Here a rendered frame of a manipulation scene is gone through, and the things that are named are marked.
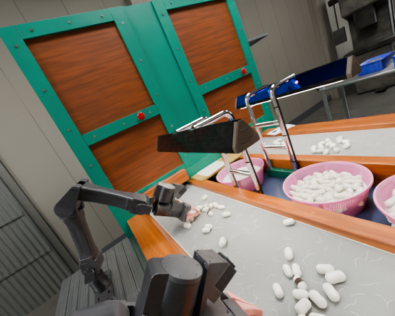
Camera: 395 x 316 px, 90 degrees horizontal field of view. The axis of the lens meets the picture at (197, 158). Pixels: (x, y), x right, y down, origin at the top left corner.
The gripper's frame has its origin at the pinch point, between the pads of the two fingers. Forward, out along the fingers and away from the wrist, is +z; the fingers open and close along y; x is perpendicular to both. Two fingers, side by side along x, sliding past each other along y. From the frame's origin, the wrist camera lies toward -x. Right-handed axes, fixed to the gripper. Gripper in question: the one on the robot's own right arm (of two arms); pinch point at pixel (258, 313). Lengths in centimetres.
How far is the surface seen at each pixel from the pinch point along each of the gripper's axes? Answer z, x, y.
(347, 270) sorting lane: 21.2, -8.0, -3.5
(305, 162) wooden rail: 52, -35, 30
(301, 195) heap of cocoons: 36.9, -21.3, 19.7
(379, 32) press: 381, -338, 145
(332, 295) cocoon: 14.1, -4.3, -4.5
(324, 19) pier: 315, -368, 212
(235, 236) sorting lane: 16.1, -3.7, 26.5
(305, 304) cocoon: 10.5, -1.4, -1.8
